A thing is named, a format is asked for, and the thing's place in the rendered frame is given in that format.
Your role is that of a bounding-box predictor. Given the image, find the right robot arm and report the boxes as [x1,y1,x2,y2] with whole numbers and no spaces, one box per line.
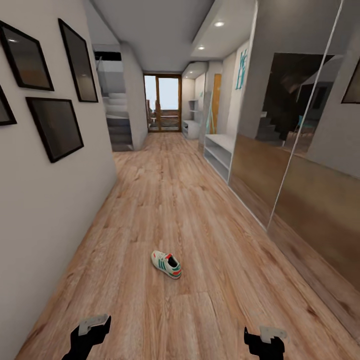
[244,325,288,360]

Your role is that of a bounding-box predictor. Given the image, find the gym shoe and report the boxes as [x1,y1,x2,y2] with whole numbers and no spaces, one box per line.
[151,250,182,280]

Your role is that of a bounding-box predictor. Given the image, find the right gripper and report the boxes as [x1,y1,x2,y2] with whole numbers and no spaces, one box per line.
[244,331,285,360]

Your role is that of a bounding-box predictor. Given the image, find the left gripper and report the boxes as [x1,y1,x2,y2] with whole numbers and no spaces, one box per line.
[70,316,112,354]

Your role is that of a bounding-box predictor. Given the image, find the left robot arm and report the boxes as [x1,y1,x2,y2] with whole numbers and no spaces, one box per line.
[62,313,112,360]

